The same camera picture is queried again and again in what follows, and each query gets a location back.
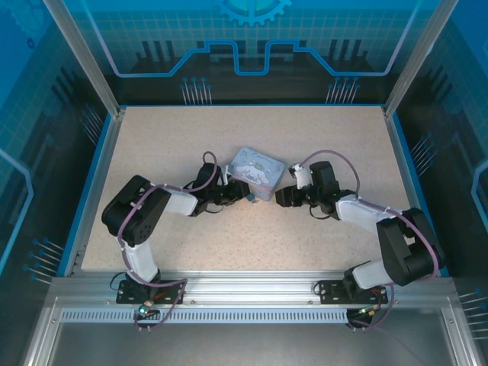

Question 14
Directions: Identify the cartoon print tin box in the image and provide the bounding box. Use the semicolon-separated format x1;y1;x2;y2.
227;146;285;203

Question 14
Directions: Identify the blue table border strip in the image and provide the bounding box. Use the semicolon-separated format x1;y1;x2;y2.
391;110;451;277
56;110;114;276

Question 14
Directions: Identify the right connector with green light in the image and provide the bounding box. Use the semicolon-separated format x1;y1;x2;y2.
348;304;382;319

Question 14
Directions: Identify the connector with green light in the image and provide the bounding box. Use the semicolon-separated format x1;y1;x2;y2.
137;300;161;319
348;304;382;319

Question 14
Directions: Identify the left connector with green light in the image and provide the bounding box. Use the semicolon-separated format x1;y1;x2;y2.
137;300;161;319

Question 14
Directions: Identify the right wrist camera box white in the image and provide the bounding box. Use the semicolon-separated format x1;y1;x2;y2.
290;162;312;189

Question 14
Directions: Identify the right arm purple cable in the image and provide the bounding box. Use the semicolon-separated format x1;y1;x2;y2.
299;149;446;332

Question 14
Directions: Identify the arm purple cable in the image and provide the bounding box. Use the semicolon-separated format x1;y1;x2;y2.
117;151;230;332
299;149;446;332

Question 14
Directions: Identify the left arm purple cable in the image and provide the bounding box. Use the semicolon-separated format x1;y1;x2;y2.
117;151;230;332

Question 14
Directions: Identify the aluminium cross rail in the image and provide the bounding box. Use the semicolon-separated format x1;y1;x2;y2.
49;271;458;306

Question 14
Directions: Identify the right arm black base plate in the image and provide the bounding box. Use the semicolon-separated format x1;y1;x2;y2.
316;280;389;305

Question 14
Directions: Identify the slotted grey cable duct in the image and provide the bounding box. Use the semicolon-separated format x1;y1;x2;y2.
59;309;350;323

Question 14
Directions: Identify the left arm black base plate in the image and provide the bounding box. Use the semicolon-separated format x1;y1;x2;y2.
116;280;187;305

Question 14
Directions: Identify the aluminium frame post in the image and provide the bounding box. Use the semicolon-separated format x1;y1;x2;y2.
42;0;127;117
383;0;448;117

